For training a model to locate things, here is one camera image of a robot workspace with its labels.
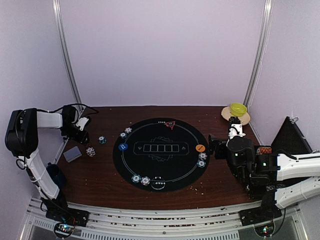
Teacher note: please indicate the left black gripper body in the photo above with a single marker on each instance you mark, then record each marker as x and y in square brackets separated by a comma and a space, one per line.
[71, 133]

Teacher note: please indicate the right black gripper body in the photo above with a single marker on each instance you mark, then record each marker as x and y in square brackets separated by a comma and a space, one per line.
[220, 144]

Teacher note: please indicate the orange big blind button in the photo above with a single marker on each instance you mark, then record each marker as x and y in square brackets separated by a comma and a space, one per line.
[200, 148]

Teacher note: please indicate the grey card deck box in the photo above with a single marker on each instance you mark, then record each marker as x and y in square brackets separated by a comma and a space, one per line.
[72, 154]

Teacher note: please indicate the red white poker chip stack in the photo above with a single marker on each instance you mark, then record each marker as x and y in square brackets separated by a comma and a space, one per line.
[90, 151]

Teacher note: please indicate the green poker chip stack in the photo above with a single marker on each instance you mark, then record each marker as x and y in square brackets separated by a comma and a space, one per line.
[102, 140]

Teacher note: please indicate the blue green fifty chip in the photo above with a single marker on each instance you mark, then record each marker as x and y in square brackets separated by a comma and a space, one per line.
[123, 135]

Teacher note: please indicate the red triangular dealer marker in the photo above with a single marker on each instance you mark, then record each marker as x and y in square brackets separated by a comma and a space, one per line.
[170, 124]

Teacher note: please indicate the blue small blind button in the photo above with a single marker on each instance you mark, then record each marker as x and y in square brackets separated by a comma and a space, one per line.
[123, 147]

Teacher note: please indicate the blue orange ten chip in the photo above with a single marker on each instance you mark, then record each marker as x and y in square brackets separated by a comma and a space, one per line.
[128, 130]

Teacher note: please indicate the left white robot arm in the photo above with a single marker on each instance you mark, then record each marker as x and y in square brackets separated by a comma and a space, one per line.
[22, 140]

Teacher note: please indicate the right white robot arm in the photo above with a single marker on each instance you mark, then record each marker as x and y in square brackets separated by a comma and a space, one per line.
[280, 179]

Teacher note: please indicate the beige plate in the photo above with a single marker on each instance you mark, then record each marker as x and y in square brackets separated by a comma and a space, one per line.
[226, 114]

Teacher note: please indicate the green plastic bowl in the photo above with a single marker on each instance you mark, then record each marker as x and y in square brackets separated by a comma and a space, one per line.
[238, 109]

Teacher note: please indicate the red white chips in case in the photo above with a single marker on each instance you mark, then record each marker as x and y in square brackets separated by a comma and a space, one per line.
[264, 150]

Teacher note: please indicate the dark blue mug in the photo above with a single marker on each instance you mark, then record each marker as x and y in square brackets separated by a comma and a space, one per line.
[56, 175]

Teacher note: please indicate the round black poker mat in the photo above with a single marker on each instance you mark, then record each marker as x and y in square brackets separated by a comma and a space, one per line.
[168, 157]

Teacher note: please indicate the black poker case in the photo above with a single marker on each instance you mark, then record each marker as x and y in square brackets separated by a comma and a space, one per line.
[289, 140]

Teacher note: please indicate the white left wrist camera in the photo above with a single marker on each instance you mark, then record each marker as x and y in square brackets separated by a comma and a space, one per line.
[83, 122]

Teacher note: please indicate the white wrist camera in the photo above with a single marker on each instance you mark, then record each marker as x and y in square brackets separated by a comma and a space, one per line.
[83, 122]
[235, 128]

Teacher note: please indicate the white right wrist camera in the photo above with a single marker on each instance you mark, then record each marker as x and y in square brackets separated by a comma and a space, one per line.
[235, 128]

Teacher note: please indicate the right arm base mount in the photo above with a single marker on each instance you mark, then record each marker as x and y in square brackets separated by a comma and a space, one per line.
[265, 212]

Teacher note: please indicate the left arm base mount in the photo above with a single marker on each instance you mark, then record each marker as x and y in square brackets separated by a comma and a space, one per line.
[70, 216]

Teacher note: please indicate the aluminium front rail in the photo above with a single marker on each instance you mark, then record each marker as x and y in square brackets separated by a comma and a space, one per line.
[216, 223]

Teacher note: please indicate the right aluminium frame post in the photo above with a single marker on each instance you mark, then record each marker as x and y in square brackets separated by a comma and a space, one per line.
[261, 47]

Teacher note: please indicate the aluminium frame post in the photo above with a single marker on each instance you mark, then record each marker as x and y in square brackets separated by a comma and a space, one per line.
[261, 47]
[65, 52]

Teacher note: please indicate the left aluminium frame post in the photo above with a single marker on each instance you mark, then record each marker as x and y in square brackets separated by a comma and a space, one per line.
[65, 52]

